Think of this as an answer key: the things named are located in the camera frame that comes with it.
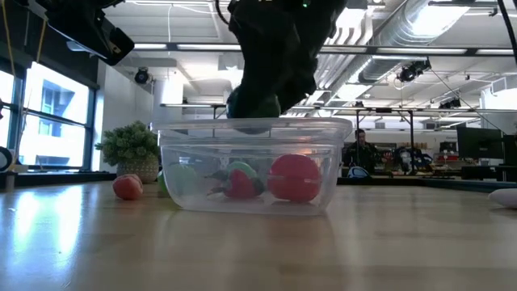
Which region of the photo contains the light green toy lime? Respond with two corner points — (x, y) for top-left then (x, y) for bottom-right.
(157, 162), (199, 196)

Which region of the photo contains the long linear ceiling light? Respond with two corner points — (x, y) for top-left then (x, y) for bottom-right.
(66, 40), (517, 57)

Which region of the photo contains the black background gantry frame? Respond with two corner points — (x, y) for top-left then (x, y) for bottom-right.
(160, 102), (228, 122)
(355, 107), (415, 165)

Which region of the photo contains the bright ceiling panel light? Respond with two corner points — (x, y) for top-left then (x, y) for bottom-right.
(334, 6), (368, 40)

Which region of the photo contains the large office window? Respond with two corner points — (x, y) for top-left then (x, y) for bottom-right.
(0, 60), (98, 171)

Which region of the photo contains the pink toy peach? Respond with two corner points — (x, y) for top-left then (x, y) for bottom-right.
(112, 174), (144, 201)

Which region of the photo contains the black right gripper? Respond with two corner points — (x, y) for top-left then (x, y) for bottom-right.
(228, 0), (348, 114)

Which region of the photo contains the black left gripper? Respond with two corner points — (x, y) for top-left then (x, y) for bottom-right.
(68, 0), (136, 67)

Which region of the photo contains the blue and white round object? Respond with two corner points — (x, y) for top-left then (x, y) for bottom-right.
(347, 165), (371, 179)

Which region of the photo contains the red toy strawberry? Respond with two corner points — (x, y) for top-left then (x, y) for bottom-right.
(207, 168), (267, 200)

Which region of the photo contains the red toy tomato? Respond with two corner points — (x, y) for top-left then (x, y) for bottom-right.
(267, 153), (322, 204)

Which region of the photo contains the person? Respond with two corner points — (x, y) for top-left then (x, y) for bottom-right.
(343, 129), (381, 175)

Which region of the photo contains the black computer monitor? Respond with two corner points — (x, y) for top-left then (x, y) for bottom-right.
(456, 127), (504, 160)
(502, 135), (517, 167)

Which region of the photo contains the green faux potted plant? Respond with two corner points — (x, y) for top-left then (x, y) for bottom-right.
(95, 120), (161, 184)

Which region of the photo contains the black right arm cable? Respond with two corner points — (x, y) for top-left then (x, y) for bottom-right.
(497, 0), (517, 65)

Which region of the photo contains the clear plastic tupperware container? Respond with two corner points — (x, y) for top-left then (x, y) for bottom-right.
(152, 117), (354, 216)

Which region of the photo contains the silver ventilation duct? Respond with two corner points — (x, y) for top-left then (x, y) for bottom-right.
(357, 0), (472, 84)

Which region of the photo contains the thin yellow cable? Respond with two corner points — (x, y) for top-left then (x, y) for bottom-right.
(1, 0), (47, 80)

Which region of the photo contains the round black ceiling camera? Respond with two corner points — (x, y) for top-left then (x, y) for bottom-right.
(134, 67), (151, 85)

